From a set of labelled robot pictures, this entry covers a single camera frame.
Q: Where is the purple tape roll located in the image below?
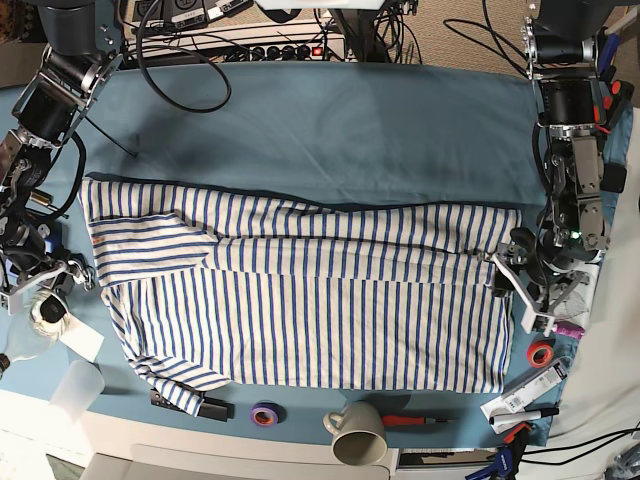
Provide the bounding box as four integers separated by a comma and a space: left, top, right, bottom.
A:
250, 401, 281, 428

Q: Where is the white paper card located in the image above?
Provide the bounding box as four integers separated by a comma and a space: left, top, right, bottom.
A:
59, 313, 104, 362

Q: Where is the black square box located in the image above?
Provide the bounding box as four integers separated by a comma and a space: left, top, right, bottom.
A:
600, 162, 627, 194

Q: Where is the black cable tie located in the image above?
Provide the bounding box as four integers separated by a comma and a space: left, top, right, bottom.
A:
85, 116, 138, 158

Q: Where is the orange tape roll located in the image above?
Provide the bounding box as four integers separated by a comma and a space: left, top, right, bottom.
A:
526, 341, 554, 369

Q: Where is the white packaged item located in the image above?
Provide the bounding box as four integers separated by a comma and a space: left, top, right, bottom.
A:
480, 358, 569, 434

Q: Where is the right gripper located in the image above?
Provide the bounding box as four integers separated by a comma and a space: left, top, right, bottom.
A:
1, 219, 75, 315

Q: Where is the black power strip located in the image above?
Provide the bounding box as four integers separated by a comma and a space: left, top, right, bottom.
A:
219, 43, 331, 65

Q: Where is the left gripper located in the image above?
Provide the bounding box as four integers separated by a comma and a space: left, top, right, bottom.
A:
491, 227, 603, 334

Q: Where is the blue black bar clamp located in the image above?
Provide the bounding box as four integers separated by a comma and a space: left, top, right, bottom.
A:
466, 422, 533, 480

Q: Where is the leaf patterned paper roll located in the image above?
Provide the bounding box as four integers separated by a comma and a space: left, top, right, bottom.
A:
550, 264, 600, 330

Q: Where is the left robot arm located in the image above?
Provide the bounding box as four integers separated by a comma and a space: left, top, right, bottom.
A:
493, 1, 613, 334

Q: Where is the blue table cloth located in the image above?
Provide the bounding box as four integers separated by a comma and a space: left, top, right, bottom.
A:
0, 62, 634, 448

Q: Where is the blue box with knob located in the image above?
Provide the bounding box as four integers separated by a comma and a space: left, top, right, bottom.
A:
38, 222, 65, 259

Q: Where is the purple small tube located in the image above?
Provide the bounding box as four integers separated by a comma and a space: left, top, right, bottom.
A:
551, 321, 585, 340

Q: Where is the metal rod with spring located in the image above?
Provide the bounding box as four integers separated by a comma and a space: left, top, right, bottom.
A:
30, 189, 58, 213

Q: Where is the red handled screwdriver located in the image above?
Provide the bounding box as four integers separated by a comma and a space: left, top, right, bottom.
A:
381, 415, 455, 428

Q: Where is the small white keyring gadget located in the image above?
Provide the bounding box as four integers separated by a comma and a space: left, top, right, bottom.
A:
67, 255, 95, 291

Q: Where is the grey ceramic mug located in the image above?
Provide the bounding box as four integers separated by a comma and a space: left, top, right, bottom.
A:
323, 401, 388, 467

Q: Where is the black marker pen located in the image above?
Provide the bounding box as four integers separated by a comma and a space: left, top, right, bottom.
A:
489, 407, 559, 426

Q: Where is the orange black clamp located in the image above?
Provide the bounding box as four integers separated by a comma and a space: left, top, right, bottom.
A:
594, 80, 635, 134

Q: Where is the translucent plastic cup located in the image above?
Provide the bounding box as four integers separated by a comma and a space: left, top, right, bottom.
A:
49, 360, 105, 424

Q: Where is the black remote control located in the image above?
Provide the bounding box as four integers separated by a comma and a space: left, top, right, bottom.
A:
149, 388, 234, 422

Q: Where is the blue white striped T-shirt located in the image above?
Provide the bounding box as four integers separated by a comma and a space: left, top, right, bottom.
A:
80, 178, 521, 414

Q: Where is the clear plastic bottle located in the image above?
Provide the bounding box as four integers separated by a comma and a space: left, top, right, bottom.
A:
1, 289, 69, 376

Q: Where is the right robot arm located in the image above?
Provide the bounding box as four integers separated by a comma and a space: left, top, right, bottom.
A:
1, 1, 122, 315

